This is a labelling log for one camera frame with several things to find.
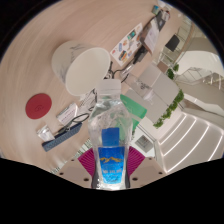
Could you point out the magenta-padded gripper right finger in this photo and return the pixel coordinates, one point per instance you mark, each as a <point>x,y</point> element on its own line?
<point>146,170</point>

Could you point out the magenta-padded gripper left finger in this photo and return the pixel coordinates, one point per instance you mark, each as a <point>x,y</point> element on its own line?
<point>76,173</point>

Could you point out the clear blue-labelled water bottle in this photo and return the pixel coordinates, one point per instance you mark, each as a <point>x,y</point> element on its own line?
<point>111,140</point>

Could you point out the small clear plastic bag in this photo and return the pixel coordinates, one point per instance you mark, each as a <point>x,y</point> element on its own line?
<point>45,133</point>

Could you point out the small white card box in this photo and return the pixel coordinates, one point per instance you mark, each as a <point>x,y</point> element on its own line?
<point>67,113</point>

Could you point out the white cabinet with plants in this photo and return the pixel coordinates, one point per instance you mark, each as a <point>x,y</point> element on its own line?
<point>163,96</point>

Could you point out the flat round red coaster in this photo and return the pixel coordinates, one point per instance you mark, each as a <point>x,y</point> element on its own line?
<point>39,106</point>

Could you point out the clear plastic tumbler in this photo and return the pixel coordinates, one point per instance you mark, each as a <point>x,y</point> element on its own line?
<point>141,86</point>

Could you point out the white ceramic mug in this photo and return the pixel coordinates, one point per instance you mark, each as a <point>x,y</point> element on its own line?
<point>85,70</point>

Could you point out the colourful sticker sheet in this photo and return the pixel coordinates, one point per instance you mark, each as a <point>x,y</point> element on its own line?
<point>126,45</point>

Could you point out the black office chair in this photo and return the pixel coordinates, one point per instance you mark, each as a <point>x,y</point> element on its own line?
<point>172,43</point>

